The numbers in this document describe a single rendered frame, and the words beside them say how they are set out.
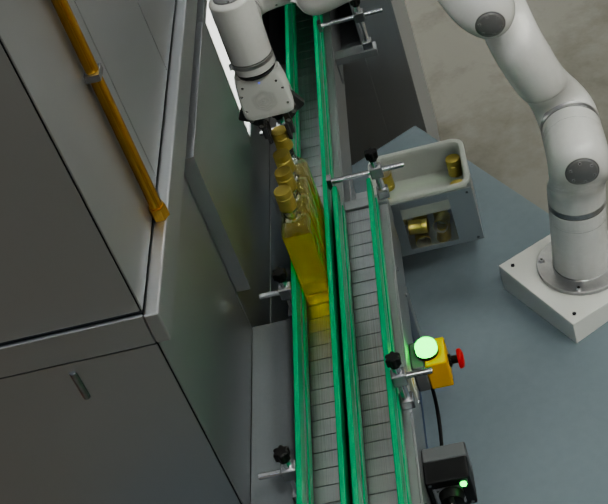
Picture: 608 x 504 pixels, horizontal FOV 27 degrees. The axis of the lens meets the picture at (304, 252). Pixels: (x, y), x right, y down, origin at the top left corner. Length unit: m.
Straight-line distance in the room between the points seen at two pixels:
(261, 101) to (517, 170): 2.06
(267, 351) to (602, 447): 0.68
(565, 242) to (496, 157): 1.78
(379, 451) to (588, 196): 0.72
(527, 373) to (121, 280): 1.13
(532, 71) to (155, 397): 0.95
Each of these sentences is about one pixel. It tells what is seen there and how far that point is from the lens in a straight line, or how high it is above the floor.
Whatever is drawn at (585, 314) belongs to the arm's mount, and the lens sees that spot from 2.71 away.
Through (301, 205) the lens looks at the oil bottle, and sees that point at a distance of 2.45.
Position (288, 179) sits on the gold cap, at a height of 1.32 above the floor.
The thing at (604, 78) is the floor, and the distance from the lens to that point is 4.72.
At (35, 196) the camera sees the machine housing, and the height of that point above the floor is 1.82.
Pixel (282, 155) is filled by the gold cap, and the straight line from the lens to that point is 2.46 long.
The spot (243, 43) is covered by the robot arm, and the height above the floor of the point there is 1.58.
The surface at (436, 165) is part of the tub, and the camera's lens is 2.93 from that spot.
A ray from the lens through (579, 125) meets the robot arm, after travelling 2.50.
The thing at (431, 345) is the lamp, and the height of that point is 1.02.
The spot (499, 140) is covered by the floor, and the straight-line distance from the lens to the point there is 4.53.
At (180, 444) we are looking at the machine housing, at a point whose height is 1.27.
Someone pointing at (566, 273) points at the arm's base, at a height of 0.84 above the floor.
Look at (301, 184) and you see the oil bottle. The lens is 2.50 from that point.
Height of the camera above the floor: 2.75
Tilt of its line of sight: 40 degrees down
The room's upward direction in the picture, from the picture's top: 21 degrees counter-clockwise
